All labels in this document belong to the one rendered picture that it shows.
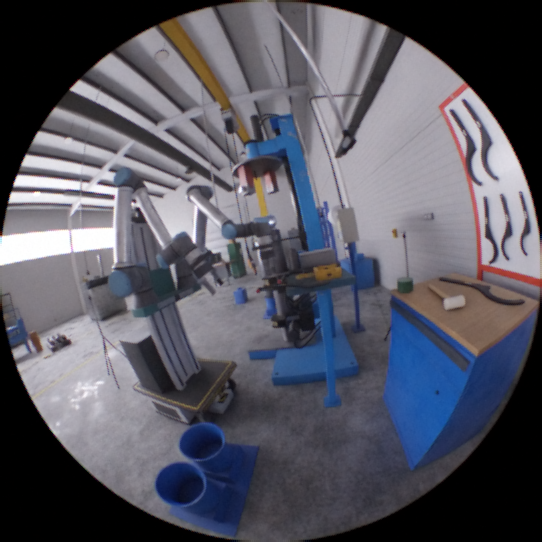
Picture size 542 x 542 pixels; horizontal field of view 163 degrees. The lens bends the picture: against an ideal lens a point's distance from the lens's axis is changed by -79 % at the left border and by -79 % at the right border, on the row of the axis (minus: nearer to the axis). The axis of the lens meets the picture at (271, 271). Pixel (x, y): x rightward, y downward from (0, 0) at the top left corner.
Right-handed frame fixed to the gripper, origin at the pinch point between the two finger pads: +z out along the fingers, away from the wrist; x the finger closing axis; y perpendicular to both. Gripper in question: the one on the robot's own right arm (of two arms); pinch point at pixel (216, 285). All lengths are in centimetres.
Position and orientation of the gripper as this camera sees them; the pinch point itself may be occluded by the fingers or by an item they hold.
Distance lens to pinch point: 100.9
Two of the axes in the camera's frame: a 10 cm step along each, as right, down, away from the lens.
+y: -8.1, 5.5, 2.0
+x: -0.6, 2.7, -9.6
